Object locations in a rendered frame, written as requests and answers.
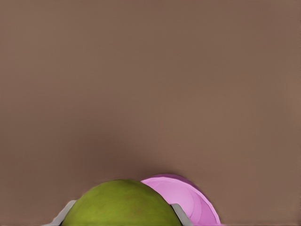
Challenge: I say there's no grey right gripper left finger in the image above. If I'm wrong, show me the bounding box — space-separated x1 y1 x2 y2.
52 200 78 226

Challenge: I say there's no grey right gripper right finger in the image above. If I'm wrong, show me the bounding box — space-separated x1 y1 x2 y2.
170 203 193 226

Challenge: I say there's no green apple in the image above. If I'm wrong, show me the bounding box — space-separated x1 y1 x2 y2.
60 178 186 226

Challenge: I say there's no pink bowl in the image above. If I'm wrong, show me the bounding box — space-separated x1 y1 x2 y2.
140 173 222 225

